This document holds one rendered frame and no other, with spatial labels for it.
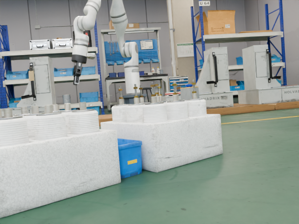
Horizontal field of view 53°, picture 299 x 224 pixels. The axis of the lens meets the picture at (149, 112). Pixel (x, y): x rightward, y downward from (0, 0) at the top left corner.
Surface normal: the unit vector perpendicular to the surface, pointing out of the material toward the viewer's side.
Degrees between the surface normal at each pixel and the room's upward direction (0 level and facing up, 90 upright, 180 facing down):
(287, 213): 0
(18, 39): 90
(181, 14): 90
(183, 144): 90
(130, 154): 92
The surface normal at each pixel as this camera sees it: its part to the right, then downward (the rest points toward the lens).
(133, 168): 0.63, 0.03
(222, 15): 0.23, 0.28
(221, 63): 0.17, 0.04
